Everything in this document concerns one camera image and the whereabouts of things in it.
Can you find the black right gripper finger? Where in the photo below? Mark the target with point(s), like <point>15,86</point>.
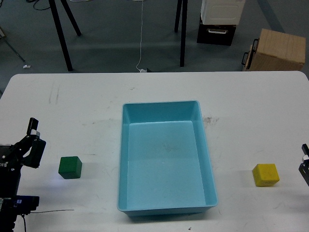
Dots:
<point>304,166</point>

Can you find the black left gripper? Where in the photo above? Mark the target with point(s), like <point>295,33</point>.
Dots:
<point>10,167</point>

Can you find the yellow wooden cube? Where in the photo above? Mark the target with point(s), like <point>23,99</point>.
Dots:
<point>265,175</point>

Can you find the green wooden cube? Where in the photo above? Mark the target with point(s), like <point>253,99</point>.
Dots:
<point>70,167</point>

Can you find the dark brown wooden box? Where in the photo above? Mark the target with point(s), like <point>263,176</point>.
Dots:
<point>215,34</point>

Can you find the thin black zip tie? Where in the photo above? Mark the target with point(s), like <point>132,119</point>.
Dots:
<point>51,211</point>

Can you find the grey metal stand leg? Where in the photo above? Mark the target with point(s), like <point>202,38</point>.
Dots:
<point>2,36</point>

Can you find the light wooden crate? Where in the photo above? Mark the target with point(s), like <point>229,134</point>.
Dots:
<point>275,51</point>

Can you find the light blue plastic bin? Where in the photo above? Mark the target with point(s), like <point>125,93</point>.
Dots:
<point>164,165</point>

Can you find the white plastic container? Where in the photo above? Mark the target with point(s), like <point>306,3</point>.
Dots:
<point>221,12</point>

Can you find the black right table leg pair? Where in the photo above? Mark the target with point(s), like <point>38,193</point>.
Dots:
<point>181,17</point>

